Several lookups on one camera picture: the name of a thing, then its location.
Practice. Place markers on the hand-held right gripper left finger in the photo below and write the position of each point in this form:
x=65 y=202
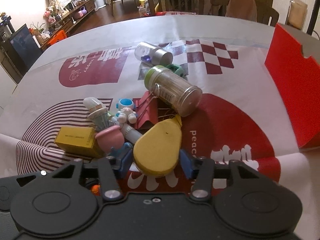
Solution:
x=123 y=161

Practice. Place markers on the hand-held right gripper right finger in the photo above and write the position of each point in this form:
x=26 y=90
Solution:
x=186 y=165

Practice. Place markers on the pink toy pot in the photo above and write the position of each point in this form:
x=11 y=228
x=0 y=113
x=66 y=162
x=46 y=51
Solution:
x=110 y=137

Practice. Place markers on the yellow pear-shaped case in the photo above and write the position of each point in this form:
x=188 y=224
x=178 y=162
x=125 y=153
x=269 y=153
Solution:
x=157 y=150

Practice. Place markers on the pink binder clip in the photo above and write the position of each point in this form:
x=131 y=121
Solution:
x=147 y=115

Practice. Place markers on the small yellow box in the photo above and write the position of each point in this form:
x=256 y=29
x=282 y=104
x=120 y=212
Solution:
x=75 y=140

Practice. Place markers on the ice cream cone toy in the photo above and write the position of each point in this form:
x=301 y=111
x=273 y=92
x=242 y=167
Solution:
x=97 y=115

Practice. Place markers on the clear jar with green lid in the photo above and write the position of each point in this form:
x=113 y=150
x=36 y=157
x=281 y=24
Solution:
x=175 y=92

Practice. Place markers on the teal pencil sharpener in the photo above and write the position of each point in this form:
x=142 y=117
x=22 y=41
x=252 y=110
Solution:
x=178 y=70

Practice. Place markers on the clear cylinder with silver cap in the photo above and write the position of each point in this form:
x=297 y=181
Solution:
x=156 y=53

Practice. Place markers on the red cardboard box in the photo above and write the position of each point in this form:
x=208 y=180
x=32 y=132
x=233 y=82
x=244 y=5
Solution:
x=292 y=85

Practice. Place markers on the small orange toy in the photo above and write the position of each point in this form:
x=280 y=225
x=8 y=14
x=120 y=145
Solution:
x=95 y=189

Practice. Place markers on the printed red white tablecloth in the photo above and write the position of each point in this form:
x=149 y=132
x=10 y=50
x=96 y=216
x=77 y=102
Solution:
x=100 y=65

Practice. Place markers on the orange crate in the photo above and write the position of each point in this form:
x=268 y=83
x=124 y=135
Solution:
x=57 y=37

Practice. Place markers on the wooden TV cabinet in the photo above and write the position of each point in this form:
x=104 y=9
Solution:
x=71 y=20

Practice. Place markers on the small plastic bottle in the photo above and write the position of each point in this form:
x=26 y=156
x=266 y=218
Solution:
x=142 y=11

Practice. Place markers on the black cabinet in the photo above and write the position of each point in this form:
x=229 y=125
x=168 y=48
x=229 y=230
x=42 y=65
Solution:
x=18 y=52

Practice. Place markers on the pink flower bouquet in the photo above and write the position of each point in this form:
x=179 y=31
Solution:
x=50 y=16

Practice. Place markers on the wooden slat-back chair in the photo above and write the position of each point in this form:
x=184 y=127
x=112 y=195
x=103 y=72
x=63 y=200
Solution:
x=175 y=0

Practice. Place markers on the pink towel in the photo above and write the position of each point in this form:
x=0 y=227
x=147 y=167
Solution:
x=241 y=6

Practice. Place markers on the wooden chair with towel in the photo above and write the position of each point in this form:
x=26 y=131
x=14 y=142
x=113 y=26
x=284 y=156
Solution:
x=267 y=15

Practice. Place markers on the tall clear glass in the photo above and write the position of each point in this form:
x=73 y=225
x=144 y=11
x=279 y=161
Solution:
x=297 y=12

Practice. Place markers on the black pole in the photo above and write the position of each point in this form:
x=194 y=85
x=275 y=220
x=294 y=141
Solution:
x=313 y=12

